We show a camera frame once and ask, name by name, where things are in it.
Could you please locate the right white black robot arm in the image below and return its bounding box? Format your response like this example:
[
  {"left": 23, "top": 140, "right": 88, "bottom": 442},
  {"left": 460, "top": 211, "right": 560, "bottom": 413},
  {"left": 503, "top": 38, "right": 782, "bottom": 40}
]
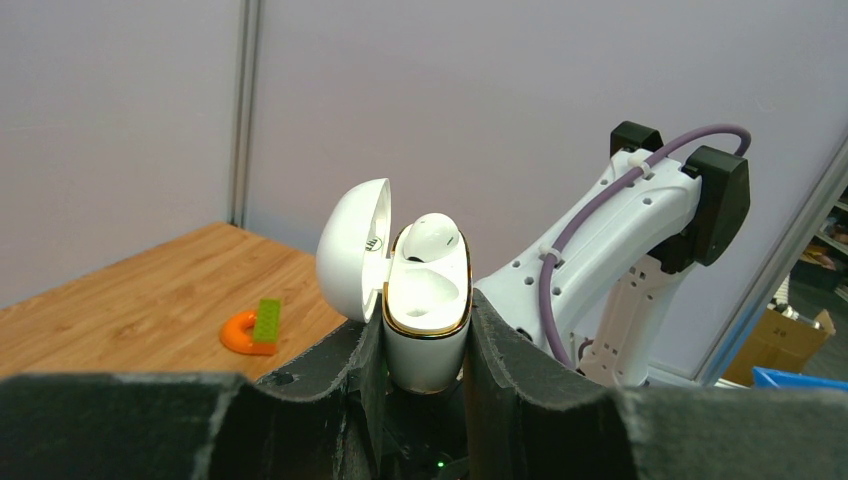
[{"left": 475, "top": 121, "right": 752, "bottom": 387}]

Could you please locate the white earbud charging case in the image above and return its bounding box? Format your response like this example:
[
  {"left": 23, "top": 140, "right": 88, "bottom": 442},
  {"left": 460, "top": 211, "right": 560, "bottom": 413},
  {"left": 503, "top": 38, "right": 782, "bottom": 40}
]
[{"left": 316, "top": 178, "right": 473, "bottom": 394}]

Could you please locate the cardboard box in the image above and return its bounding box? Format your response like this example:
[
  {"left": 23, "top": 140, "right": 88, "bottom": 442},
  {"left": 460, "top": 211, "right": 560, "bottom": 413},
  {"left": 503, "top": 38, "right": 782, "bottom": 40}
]
[{"left": 721, "top": 309, "right": 836, "bottom": 386}]

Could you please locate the white earbud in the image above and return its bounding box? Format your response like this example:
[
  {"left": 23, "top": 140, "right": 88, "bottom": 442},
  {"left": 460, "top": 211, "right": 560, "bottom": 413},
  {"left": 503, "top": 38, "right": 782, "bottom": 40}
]
[{"left": 402, "top": 212, "right": 460, "bottom": 263}]

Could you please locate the orange ring toy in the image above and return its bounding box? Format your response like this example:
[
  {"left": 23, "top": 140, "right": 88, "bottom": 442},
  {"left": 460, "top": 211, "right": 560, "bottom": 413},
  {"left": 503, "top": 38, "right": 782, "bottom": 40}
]
[{"left": 218, "top": 310, "right": 278, "bottom": 356}]

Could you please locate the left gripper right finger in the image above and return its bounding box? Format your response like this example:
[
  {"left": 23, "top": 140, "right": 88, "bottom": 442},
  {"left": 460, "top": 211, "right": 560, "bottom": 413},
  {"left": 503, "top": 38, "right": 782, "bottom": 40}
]
[{"left": 463, "top": 293, "right": 847, "bottom": 479}]

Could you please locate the green toy brick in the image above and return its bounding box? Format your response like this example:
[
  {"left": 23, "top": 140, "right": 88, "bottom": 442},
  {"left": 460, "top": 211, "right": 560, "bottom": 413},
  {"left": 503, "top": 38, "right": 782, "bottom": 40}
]
[{"left": 252, "top": 298, "right": 282, "bottom": 344}]

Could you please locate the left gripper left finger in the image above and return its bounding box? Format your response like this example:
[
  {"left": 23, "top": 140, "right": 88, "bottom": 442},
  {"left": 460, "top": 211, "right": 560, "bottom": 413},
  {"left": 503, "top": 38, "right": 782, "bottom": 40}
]
[{"left": 1, "top": 321, "right": 386, "bottom": 479}]

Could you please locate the blue plastic bin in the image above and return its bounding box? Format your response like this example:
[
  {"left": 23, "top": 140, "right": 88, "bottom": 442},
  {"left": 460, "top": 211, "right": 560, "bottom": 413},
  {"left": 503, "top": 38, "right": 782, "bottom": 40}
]
[{"left": 752, "top": 367, "right": 847, "bottom": 391}]

